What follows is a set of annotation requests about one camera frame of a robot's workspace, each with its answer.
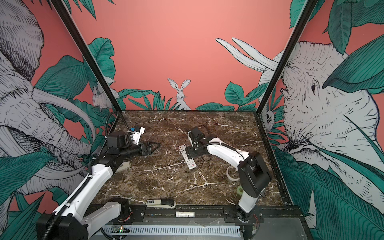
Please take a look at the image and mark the white slotted cable duct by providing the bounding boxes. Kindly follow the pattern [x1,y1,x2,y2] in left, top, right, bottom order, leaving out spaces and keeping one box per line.
[103,225,242,237]

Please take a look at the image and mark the white remote control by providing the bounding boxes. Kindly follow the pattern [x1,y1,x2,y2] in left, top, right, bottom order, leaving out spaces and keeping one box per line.
[179,145,197,170]

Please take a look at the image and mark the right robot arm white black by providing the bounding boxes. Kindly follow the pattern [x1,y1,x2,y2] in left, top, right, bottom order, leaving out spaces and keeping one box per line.
[187,127,272,223]

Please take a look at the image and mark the white tape roll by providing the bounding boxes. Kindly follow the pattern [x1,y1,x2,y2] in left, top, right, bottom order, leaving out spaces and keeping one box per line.
[226,166,240,182]

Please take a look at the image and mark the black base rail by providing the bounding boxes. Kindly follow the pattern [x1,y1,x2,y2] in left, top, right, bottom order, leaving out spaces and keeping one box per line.
[125,205,303,225]

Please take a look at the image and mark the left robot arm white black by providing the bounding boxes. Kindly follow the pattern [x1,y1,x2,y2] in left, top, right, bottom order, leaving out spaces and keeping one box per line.
[36,127,155,240]

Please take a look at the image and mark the white label tube on rail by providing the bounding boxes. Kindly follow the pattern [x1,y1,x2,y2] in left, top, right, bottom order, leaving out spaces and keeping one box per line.
[175,211,195,218]

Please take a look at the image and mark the green tape roll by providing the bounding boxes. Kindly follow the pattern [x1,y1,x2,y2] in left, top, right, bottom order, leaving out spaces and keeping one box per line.
[237,186,244,196]

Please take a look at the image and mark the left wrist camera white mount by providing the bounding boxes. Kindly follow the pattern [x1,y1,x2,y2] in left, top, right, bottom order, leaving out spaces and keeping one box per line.
[128,127,145,145]

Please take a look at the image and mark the black and white stapler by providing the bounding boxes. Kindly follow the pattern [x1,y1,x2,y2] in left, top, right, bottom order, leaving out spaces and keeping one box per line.
[146,199,176,209]

